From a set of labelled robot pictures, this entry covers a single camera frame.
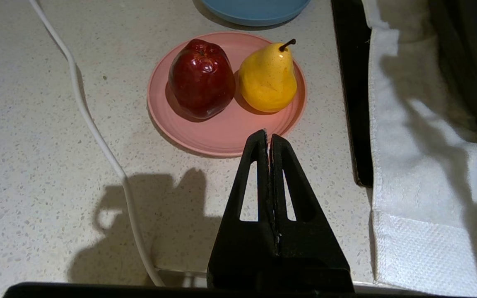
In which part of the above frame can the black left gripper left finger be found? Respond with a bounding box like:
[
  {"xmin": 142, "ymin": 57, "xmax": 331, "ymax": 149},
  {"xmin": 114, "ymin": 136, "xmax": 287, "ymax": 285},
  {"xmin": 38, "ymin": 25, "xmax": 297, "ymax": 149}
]
[{"xmin": 207, "ymin": 129, "xmax": 279, "ymax": 290}]

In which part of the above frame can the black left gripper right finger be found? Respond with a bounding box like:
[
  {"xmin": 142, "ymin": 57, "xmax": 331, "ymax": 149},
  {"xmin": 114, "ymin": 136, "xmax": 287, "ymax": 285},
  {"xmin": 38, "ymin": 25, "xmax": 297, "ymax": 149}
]
[{"xmin": 270, "ymin": 133, "xmax": 355, "ymax": 291}]

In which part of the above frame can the white towel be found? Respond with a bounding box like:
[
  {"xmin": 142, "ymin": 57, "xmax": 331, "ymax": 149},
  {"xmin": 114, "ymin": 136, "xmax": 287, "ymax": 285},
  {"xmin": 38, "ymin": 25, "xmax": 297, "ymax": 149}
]
[{"xmin": 363, "ymin": 0, "xmax": 477, "ymax": 298}]

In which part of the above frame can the pink plastic plate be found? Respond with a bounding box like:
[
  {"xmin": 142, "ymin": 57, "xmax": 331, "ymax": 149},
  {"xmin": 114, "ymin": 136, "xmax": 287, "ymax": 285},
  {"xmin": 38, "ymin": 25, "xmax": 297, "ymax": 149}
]
[{"xmin": 147, "ymin": 32, "xmax": 308, "ymax": 158}]

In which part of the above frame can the long black flat strip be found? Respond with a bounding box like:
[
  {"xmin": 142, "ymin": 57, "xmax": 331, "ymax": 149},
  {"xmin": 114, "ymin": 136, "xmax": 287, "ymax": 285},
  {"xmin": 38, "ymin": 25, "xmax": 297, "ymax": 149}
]
[{"xmin": 332, "ymin": 0, "xmax": 373, "ymax": 187}]

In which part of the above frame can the yellow pear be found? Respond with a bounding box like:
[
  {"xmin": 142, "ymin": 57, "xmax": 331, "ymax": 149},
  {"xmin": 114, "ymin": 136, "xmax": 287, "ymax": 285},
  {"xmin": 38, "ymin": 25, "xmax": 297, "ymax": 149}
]
[{"xmin": 238, "ymin": 39, "xmax": 298, "ymax": 113}]

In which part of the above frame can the red apple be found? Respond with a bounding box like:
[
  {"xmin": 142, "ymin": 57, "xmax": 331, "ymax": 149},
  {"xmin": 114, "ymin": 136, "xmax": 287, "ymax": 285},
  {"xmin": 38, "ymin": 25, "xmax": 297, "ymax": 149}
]
[{"xmin": 169, "ymin": 38, "xmax": 236, "ymax": 120}]

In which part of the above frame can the blue plastic plate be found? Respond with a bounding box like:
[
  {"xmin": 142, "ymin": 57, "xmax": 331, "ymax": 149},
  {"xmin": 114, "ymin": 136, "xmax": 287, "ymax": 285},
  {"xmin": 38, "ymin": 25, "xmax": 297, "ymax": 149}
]
[{"xmin": 200, "ymin": 0, "xmax": 311, "ymax": 27}]

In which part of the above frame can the white cable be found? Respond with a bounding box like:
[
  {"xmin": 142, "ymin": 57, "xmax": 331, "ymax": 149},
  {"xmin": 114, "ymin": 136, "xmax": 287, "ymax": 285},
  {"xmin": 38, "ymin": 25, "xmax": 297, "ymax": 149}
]
[{"xmin": 29, "ymin": 0, "xmax": 166, "ymax": 287}]

